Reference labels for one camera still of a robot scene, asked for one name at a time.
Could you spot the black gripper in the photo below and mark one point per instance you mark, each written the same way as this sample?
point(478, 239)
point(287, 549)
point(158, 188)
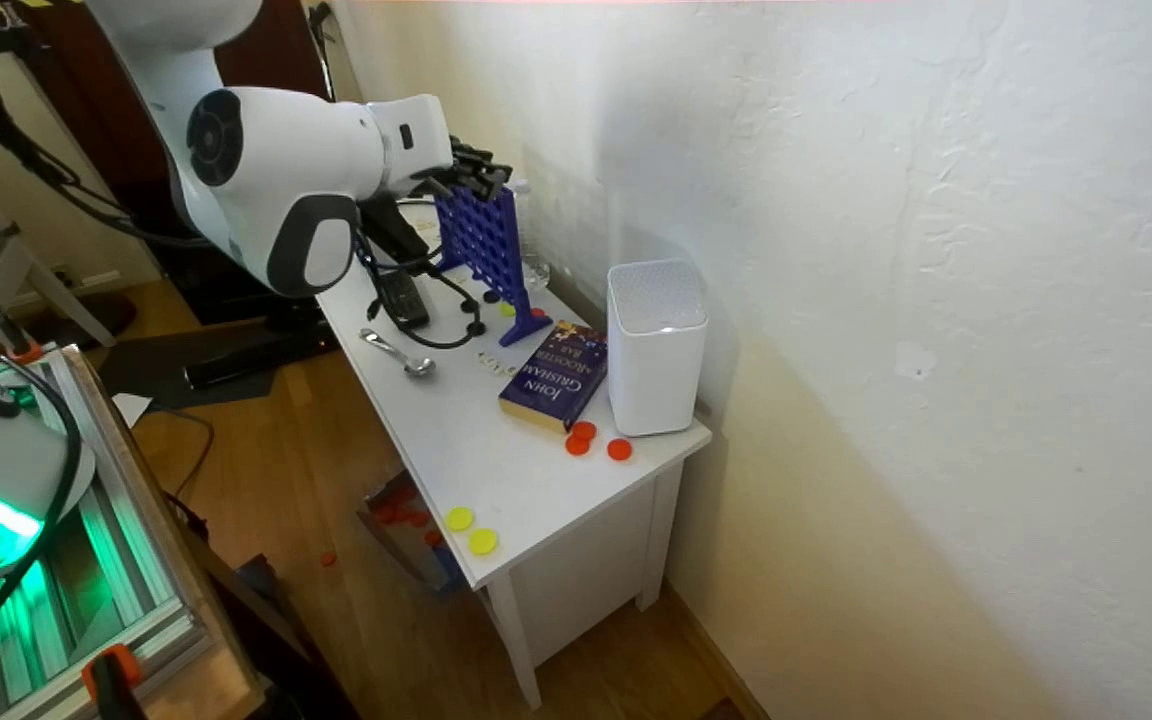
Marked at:
point(468, 173)

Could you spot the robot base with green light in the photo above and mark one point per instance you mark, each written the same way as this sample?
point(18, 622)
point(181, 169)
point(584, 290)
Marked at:
point(3, 467)

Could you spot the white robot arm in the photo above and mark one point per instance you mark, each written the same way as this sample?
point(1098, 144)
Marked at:
point(283, 144)

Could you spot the blue gameboard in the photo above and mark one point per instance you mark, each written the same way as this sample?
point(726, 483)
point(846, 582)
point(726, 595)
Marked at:
point(482, 247)

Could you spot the red game chip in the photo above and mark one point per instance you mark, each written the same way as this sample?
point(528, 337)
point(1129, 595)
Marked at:
point(583, 442)
point(620, 450)
point(539, 317)

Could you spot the metal spoon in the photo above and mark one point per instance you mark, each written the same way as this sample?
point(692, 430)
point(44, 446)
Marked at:
point(417, 366)

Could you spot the purple book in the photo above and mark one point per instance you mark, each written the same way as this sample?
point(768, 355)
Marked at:
point(556, 379)

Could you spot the white plastic container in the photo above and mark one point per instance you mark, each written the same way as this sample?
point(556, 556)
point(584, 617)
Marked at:
point(659, 362)

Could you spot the white side table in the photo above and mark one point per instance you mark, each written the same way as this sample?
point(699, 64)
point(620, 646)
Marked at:
point(468, 442)

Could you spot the black flat floor stand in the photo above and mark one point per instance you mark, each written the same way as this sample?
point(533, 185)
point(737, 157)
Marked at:
point(202, 366)

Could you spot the colourful cardboard box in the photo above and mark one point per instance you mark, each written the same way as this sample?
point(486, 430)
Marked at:
point(400, 524)

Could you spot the dark wooden cabinet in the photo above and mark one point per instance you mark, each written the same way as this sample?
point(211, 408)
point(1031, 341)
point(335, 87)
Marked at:
point(69, 123)

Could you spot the orange black clamp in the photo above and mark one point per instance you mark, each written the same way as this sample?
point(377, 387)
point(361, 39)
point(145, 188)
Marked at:
point(118, 682)

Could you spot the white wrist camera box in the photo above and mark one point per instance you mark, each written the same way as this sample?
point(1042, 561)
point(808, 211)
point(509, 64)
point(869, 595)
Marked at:
point(424, 134)

